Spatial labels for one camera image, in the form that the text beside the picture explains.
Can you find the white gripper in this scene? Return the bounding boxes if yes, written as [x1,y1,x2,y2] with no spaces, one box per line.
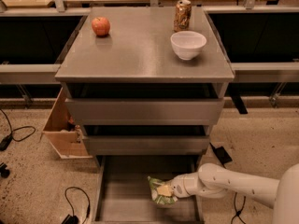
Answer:
[157,175,187,198]

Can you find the green jalapeno chip bag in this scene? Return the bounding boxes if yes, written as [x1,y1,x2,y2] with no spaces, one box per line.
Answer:
[148,176,178,205]

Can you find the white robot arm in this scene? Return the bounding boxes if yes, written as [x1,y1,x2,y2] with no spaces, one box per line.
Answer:
[151,163,299,224]

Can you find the open bottom grey drawer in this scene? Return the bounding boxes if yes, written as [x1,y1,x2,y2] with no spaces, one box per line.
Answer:
[93,156,204,224]

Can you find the middle grey drawer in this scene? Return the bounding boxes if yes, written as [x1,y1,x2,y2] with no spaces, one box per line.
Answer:
[83,136,209,156]

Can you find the grey metal drawer cabinet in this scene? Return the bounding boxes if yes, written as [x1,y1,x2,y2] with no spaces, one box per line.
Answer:
[54,6,235,166]

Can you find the top grey drawer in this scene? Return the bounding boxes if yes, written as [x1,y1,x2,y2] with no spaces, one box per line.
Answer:
[65,99,224,125]

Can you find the black power adapter right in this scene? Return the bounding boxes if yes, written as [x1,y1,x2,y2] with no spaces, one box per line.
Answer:
[210,145,247,224]

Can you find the cardboard box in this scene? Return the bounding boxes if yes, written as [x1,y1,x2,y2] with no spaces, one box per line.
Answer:
[43,90,90,159]

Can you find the white ceramic bowl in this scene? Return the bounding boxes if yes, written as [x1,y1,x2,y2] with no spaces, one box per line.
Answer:
[170,31,206,61]

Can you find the black caster object left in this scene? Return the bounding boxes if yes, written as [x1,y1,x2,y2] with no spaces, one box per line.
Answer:
[0,162,10,178]

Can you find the red apple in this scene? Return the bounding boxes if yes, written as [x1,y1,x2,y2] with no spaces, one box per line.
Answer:
[92,17,110,36]

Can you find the golden drink can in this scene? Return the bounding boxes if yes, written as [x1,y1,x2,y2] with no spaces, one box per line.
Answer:
[174,0,192,32]

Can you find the black cable bottom left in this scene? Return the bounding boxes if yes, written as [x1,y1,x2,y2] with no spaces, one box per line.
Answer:
[61,186,92,224]

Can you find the black cable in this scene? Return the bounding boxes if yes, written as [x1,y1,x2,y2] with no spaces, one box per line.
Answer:
[61,186,92,224]
[0,108,36,152]

